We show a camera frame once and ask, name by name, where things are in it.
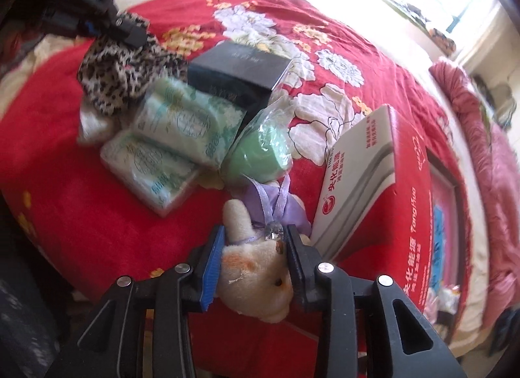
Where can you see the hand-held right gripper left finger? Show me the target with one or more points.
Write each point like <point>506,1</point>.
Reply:
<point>211,268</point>

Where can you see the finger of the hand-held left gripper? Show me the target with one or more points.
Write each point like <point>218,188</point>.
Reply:
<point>87,30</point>
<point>130,32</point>

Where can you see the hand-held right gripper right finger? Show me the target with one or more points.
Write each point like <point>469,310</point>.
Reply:
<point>294,264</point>

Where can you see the cream plush toy with dress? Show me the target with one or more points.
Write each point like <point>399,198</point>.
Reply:
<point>252,276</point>

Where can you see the leopard print cloth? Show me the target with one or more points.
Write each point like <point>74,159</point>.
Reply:
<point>113,77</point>

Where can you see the green tissue pack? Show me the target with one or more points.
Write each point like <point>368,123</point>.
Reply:
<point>183,117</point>
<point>150,170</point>

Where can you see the green towel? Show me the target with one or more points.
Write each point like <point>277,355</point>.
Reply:
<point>256,150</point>

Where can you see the red cardboard box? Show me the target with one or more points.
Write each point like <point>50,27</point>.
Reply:
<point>406,199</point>

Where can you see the dark blue box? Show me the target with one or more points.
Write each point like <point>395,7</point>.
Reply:
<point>231,69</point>

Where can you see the red floral blanket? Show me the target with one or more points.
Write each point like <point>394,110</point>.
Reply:
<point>61,166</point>

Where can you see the pink quilt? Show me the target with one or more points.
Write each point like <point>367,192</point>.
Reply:
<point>499,166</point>

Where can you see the windowsill bedding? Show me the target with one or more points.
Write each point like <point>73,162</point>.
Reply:
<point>440,40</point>

